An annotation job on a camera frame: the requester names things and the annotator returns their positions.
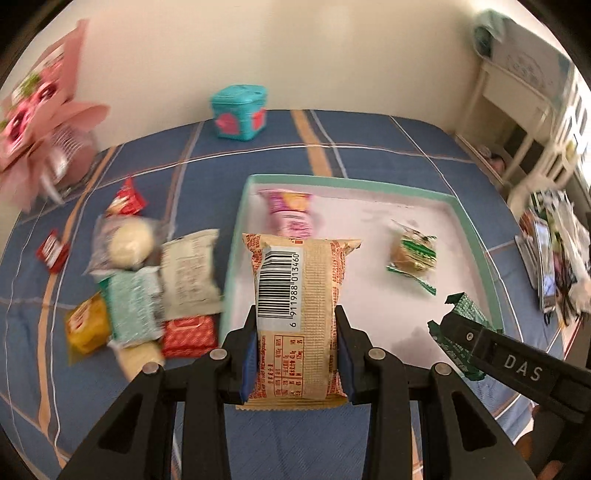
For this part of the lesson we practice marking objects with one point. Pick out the mint green snack packet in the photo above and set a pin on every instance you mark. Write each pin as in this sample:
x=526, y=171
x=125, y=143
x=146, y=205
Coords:
x=131, y=304

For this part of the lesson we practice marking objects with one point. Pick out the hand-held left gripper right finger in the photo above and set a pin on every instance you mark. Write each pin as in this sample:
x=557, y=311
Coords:
x=345, y=364

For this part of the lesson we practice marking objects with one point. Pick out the teal rimmed cardboard box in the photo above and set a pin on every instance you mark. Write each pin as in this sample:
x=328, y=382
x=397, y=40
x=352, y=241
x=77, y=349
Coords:
x=360, y=286

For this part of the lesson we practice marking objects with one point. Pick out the yellow snack packet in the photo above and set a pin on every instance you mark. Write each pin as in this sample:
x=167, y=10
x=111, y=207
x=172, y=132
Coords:
x=85, y=327

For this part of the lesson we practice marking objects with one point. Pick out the white bun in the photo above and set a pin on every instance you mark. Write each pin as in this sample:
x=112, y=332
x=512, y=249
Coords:
x=131, y=242

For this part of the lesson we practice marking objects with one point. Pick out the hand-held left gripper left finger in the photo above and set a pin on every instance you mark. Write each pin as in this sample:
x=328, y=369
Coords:
x=249, y=364

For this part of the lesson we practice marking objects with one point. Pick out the red triangular snack bag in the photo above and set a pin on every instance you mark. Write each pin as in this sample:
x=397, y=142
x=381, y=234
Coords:
x=125, y=199

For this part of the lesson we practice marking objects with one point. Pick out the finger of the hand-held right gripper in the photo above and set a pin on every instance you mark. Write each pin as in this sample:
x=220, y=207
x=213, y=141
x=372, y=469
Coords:
x=459, y=337

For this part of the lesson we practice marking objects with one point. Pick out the pale yellow bun packet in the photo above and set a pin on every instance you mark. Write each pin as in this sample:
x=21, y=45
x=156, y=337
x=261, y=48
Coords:
x=138, y=357

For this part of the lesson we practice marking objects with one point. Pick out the blue plaid blanket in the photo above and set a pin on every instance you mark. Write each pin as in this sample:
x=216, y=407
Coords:
x=360, y=147

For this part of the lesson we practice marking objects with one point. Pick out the clear glass vase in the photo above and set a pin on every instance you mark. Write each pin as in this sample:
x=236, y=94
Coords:
x=76, y=152

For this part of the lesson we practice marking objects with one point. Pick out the pink flower bouquet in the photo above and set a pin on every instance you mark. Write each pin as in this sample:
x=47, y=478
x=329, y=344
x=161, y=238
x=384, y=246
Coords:
x=41, y=101

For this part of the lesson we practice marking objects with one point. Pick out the tan barcode snack packet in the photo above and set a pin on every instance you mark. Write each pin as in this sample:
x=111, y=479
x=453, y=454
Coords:
x=318, y=300

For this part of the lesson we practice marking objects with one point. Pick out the teal square tin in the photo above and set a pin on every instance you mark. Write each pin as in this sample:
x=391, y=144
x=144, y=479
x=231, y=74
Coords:
x=235, y=115

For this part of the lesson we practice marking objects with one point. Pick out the grey-white snack packet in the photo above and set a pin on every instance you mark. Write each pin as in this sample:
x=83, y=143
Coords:
x=189, y=277

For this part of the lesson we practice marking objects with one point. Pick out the teal cloth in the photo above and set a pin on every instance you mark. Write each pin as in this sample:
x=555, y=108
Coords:
x=489, y=30

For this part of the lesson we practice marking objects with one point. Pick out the pink snack packet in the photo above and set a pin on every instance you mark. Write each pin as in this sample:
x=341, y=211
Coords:
x=291, y=217

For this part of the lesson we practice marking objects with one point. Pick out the white shelf unit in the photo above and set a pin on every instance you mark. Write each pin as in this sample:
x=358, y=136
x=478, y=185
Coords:
x=521, y=87

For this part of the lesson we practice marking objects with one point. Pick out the pile of assorted clutter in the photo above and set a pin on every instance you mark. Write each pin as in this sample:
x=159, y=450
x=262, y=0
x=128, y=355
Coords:
x=554, y=249

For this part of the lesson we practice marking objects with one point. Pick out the green wrapped pastry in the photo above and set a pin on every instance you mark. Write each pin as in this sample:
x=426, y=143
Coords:
x=411, y=256

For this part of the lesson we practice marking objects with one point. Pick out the red patterned snack packet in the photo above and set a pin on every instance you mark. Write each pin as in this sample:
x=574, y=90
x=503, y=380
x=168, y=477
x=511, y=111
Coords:
x=189, y=334

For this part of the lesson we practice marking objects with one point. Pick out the small red flat packet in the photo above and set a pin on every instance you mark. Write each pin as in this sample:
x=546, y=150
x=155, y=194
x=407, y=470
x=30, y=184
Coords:
x=53, y=251

